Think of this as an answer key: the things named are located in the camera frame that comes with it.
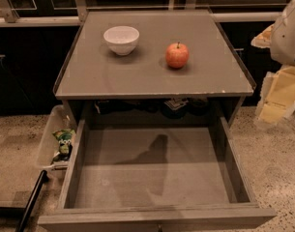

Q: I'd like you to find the metal railing frame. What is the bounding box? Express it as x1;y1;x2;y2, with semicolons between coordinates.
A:
0;0;292;27

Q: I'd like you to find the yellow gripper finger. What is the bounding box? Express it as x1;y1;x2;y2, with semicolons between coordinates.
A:
251;24;274;48
255;65;295;124

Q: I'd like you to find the clear plastic bin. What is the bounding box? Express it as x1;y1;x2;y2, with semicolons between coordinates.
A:
36;105;76;179

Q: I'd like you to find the green snack bag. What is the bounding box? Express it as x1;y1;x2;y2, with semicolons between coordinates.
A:
53;129;75;156

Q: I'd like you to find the white ceramic bowl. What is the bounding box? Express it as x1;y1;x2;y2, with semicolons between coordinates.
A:
103;26;140;56

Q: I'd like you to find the grey cabinet with top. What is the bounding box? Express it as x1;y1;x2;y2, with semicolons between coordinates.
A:
52;10;257;128

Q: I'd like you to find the open grey top drawer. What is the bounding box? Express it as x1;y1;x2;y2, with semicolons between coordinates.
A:
39;117;276;232

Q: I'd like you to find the red apple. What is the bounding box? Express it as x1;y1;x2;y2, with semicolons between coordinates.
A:
165;42;190;69

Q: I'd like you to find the black pole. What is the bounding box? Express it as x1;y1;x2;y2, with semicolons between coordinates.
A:
15;170;48;232

